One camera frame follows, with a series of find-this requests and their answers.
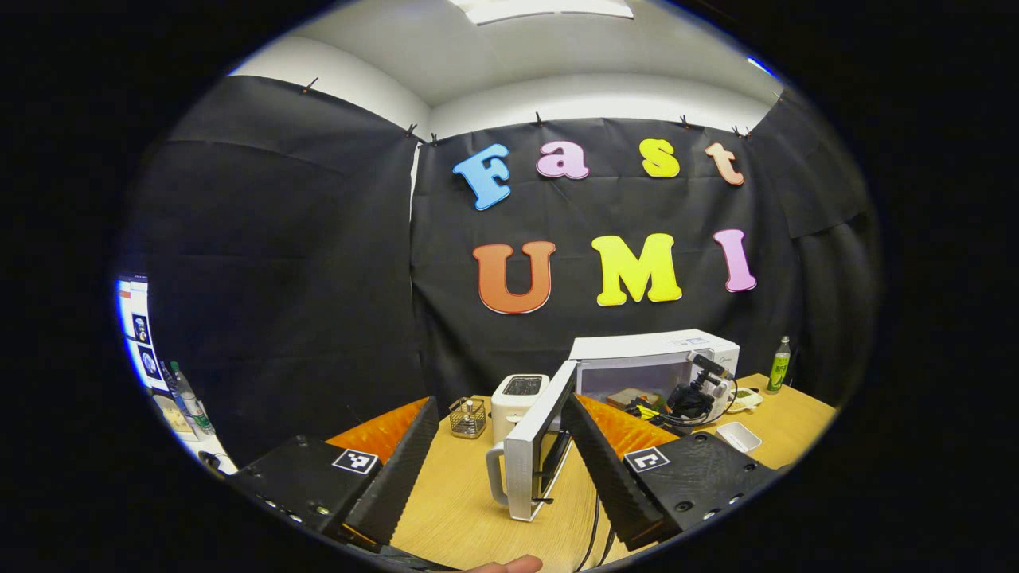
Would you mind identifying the white microwave oven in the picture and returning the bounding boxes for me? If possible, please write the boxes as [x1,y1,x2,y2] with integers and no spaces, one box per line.
[486,329,741,522]

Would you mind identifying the wall poster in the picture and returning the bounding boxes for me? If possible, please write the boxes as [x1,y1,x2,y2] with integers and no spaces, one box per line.
[117,275,170,393]

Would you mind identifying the small white rectangular dish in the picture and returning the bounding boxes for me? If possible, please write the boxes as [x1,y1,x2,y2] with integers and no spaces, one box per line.
[715,422,763,455]

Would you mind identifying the clear plastic bottle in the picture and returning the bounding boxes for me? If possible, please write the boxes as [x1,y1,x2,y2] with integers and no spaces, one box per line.
[163,362,214,435]

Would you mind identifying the metal wire basket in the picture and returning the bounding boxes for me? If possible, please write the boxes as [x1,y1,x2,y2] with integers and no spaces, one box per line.
[448,396,488,440]

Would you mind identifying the long ceiling light panel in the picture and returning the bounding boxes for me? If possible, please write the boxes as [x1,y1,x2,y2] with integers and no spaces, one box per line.
[450,0,635,26]

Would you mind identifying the black cable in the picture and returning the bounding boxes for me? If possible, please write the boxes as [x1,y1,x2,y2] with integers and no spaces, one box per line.
[575,492,619,572]

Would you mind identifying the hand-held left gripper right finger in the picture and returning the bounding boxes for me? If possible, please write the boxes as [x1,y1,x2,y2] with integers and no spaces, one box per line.
[561,394,785,552]

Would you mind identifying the green drink bottle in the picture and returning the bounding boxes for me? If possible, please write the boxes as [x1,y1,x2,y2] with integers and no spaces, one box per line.
[767,336,792,395]

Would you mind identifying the sandwich with lettuce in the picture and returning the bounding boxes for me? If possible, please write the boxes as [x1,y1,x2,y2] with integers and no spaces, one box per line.
[607,388,662,411]

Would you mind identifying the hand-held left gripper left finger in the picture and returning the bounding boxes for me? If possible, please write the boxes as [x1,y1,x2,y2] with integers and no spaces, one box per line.
[227,396,440,552]

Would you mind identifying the black backdrop cloth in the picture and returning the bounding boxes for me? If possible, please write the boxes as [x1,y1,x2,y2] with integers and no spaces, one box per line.
[131,76,880,466]

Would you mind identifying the row of small cloth clips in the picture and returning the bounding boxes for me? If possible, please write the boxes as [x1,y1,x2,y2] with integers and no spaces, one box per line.
[301,76,785,148]

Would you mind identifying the white toaster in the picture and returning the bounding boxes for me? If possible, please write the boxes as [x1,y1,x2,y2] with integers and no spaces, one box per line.
[491,374,551,446]

